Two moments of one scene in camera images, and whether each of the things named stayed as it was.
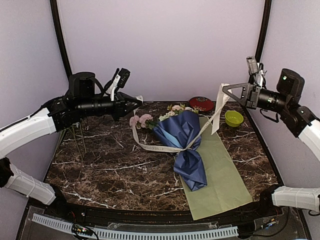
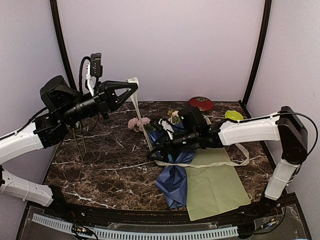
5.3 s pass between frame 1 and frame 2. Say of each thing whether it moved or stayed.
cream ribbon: moved
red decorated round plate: stayed
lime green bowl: stayed
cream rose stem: moved
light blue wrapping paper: moved
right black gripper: moved
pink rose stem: moved
